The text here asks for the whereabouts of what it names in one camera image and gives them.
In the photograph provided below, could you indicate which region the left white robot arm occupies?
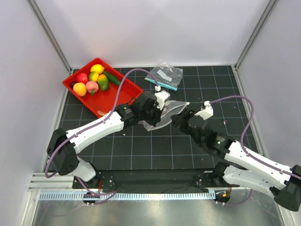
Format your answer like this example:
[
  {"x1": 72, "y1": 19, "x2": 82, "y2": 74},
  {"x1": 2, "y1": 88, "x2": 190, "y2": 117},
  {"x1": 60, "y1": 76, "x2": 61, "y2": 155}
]
[{"x1": 45, "y1": 90, "x2": 170, "y2": 188}]

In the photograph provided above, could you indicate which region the red plastic tray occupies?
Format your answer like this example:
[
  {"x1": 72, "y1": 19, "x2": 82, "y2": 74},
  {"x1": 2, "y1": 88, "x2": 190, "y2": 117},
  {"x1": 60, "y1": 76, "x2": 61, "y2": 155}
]
[{"x1": 63, "y1": 58, "x2": 143, "y2": 118}]

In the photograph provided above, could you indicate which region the pink toy peach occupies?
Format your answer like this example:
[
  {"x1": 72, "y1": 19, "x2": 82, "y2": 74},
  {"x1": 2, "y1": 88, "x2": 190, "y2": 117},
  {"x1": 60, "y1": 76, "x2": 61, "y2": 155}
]
[{"x1": 86, "y1": 81, "x2": 99, "y2": 96}]

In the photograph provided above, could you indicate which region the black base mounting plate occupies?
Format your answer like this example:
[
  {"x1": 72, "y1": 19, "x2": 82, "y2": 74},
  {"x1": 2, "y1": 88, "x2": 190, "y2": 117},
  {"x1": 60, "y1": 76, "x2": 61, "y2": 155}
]
[{"x1": 87, "y1": 169, "x2": 230, "y2": 194}]

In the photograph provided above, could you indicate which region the toy watermelon slice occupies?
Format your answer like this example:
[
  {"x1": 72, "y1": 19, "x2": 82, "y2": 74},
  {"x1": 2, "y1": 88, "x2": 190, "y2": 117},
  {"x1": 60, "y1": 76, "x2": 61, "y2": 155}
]
[{"x1": 97, "y1": 111, "x2": 109, "y2": 116}]

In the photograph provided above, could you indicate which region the slotted cable duct strip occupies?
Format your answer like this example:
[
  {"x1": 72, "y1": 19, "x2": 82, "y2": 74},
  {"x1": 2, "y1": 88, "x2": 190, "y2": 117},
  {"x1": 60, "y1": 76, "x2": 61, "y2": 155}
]
[{"x1": 39, "y1": 190, "x2": 215, "y2": 201}]

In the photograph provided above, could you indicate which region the orange toy fruit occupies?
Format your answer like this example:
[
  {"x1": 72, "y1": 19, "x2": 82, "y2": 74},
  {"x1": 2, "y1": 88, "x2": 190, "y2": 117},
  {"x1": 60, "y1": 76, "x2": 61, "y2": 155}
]
[{"x1": 72, "y1": 82, "x2": 87, "y2": 97}]

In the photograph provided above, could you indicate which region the white-spotted clear zip bag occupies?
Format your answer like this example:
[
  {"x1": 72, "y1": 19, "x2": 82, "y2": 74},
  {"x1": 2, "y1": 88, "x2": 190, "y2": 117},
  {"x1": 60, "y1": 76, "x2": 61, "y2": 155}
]
[{"x1": 138, "y1": 100, "x2": 190, "y2": 131}]

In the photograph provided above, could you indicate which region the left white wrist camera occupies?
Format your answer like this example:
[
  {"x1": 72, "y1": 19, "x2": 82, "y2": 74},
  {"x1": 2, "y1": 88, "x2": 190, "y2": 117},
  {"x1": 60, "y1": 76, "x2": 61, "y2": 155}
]
[{"x1": 155, "y1": 86, "x2": 170, "y2": 110}]

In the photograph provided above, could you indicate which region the green toy cucumber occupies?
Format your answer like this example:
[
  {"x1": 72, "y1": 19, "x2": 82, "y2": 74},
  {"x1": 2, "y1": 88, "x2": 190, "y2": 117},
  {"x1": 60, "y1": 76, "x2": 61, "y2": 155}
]
[{"x1": 103, "y1": 71, "x2": 120, "y2": 86}]

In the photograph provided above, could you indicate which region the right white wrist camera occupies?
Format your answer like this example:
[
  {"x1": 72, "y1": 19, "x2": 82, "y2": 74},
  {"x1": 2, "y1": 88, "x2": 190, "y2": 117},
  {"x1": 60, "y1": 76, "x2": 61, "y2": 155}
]
[{"x1": 194, "y1": 101, "x2": 214, "y2": 120}]

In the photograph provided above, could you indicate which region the yellow toy lemon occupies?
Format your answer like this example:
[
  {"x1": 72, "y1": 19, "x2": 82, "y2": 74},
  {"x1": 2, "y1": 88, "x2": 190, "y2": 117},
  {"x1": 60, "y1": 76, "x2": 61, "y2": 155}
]
[{"x1": 90, "y1": 64, "x2": 104, "y2": 74}]

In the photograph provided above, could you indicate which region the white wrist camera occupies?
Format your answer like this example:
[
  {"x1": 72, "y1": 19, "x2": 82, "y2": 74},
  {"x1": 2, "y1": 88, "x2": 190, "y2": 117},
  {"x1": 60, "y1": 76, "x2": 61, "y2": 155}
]
[
  {"x1": 155, "y1": 86, "x2": 170, "y2": 110},
  {"x1": 194, "y1": 101, "x2": 214, "y2": 120}
]

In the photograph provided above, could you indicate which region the blue-zipper clear zip bag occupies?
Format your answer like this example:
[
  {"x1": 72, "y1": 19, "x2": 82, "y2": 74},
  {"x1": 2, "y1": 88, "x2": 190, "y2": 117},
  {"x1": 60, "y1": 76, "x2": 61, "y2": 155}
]
[{"x1": 150, "y1": 62, "x2": 183, "y2": 91}]

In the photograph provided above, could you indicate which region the green orange toy mango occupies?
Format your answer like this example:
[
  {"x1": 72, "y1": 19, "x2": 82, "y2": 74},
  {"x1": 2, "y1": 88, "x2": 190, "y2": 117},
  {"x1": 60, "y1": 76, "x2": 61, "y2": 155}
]
[{"x1": 97, "y1": 74, "x2": 109, "y2": 91}]

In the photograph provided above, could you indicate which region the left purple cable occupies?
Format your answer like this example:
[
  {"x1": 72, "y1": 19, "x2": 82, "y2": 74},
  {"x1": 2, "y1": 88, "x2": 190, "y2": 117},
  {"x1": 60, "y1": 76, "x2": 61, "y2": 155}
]
[{"x1": 44, "y1": 68, "x2": 162, "y2": 205}]

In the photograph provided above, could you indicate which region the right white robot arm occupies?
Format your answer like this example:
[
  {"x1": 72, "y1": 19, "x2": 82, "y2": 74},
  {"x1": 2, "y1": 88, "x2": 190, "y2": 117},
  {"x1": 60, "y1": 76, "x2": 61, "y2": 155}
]
[{"x1": 171, "y1": 108, "x2": 301, "y2": 212}]

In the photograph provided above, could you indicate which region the small yellow-green toy fruit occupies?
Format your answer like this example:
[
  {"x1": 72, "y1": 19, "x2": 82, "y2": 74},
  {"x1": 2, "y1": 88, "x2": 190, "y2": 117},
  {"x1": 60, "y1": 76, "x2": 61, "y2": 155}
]
[{"x1": 88, "y1": 71, "x2": 99, "y2": 82}]

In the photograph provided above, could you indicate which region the red toy apple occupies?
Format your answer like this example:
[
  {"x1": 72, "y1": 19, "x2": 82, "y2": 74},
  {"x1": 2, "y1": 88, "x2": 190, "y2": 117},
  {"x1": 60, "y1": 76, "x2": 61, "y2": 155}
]
[{"x1": 76, "y1": 73, "x2": 89, "y2": 84}]

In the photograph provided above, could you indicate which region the purple cable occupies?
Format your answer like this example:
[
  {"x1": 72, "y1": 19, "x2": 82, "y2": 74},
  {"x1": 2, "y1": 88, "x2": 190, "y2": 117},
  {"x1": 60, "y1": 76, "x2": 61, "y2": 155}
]
[
  {"x1": 202, "y1": 96, "x2": 301, "y2": 208},
  {"x1": 44, "y1": 68, "x2": 162, "y2": 205}
]

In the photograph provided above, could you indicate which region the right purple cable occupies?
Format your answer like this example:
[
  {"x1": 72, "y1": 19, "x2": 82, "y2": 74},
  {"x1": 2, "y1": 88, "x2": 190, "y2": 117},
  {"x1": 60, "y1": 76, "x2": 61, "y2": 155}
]
[{"x1": 202, "y1": 96, "x2": 301, "y2": 208}]

